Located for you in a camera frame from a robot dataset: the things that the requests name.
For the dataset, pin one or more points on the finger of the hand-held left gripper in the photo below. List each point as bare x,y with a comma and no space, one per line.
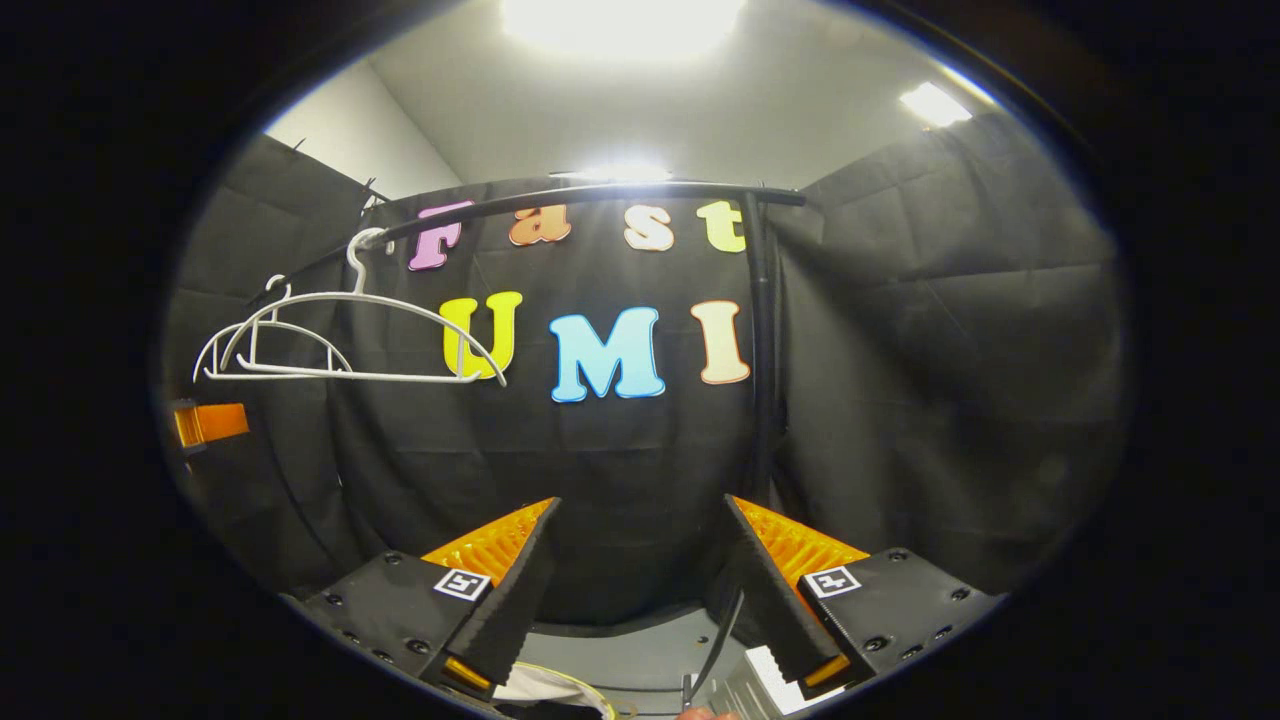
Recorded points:
215,424

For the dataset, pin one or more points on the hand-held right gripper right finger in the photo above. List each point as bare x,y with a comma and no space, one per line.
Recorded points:
765,600

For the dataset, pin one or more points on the small rectangular ceiling light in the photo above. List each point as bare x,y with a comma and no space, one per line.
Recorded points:
935,104

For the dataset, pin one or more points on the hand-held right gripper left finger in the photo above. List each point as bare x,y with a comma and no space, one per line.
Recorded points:
510,610

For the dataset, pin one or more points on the small white clothes hanger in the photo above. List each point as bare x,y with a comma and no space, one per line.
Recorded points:
272,322

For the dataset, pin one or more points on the grey ribbed metal box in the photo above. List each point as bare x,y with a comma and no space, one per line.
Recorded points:
740,697

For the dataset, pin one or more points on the large ceiling light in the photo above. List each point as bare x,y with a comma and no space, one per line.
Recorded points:
620,25

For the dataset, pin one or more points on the black clothes rack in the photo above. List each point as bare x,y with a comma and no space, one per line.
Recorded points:
762,350

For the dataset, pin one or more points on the large white clothes hanger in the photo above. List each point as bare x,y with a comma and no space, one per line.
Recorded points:
350,376

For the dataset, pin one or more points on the black backdrop cloth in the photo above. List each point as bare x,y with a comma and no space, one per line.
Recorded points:
950,350

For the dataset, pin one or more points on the ceiling light behind backdrop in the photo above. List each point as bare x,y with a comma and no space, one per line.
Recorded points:
612,173

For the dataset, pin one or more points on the white laundry hamper yellow rim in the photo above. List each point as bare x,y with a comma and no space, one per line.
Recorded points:
550,688

